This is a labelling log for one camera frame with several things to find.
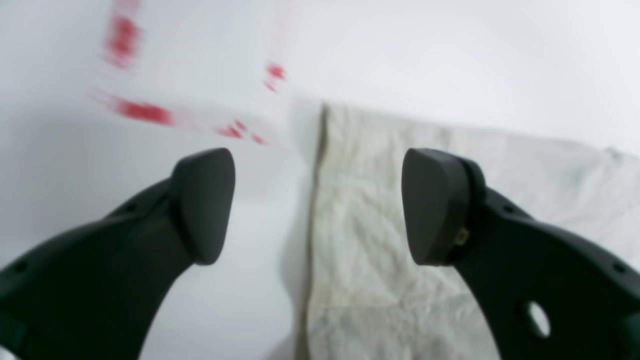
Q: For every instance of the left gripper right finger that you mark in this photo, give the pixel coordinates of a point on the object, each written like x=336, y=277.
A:
x=546, y=293

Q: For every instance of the beige t-shirt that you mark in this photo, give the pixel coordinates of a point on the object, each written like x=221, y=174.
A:
x=369, y=300

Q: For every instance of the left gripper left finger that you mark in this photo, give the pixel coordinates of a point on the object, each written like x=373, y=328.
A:
x=92, y=293

